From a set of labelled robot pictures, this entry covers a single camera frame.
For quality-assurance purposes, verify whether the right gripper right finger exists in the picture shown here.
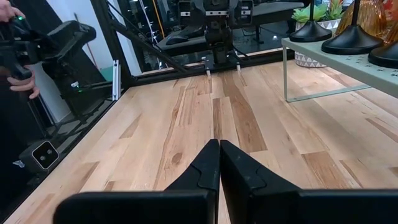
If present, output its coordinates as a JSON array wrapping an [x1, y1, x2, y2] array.
[[220, 139, 398, 224]]

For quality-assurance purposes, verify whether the succulent in white pot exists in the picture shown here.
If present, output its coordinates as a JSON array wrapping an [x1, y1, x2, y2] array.
[[291, 0, 354, 68]]

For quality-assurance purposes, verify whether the person's hand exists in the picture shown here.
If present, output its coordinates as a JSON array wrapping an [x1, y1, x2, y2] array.
[[6, 64, 40, 100], [0, 0, 26, 23]]

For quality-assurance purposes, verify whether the black aluminium rig frame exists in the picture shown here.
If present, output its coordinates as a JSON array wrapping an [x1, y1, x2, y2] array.
[[0, 0, 296, 218]]

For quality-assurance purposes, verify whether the black leader arm handle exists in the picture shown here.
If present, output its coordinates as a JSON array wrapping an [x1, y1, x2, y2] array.
[[0, 17, 98, 94]]

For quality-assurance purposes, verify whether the silver aluminium bracket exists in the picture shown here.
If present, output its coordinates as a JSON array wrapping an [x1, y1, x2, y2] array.
[[111, 59, 121, 101]]

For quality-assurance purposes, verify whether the amber glass candle holder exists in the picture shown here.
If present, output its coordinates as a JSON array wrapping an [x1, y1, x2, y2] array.
[[382, 18, 398, 46], [335, 0, 389, 37]]

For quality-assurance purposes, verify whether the green perforated metal shelf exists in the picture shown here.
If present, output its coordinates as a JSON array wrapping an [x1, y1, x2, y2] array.
[[281, 37, 398, 103]]

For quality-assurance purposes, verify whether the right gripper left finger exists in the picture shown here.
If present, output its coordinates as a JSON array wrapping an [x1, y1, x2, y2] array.
[[52, 138, 221, 224]]

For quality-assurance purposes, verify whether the black computer mouse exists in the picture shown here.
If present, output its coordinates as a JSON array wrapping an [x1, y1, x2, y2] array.
[[165, 27, 196, 46]]

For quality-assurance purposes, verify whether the black candlestick holder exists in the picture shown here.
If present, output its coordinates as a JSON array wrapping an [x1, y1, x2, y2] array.
[[289, 0, 333, 44], [321, 0, 376, 55], [368, 40, 398, 69]]

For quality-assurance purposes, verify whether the black depth camera box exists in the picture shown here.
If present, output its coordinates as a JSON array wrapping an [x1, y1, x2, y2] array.
[[18, 139, 60, 174]]

